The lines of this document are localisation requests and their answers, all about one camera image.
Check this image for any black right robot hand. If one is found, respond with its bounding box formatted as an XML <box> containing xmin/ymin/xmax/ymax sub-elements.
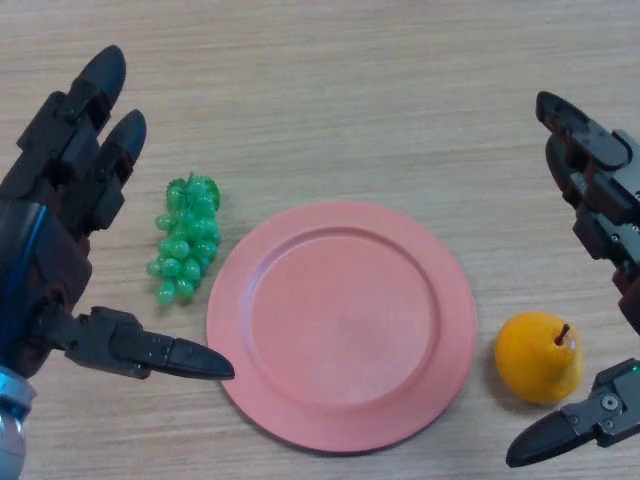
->
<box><xmin>504</xmin><ymin>90</ymin><xmax>640</xmax><ymax>469</ymax></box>

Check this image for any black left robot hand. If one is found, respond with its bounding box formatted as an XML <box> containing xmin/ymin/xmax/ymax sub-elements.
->
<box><xmin>0</xmin><ymin>44</ymin><xmax>236</xmax><ymax>382</ymax></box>

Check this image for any yellow pear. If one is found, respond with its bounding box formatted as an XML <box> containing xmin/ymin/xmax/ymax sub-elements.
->
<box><xmin>494</xmin><ymin>310</ymin><xmax>585</xmax><ymax>405</ymax></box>

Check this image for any pink round plate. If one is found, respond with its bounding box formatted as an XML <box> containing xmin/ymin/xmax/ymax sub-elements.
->
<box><xmin>206</xmin><ymin>200</ymin><xmax>478</xmax><ymax>455</ymax></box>

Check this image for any green grape bunch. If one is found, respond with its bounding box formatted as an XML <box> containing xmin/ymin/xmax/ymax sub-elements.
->
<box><xmin>145</xmin><ymin>171</ymin><xmax>223</xmax><ymax>307</ymax></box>

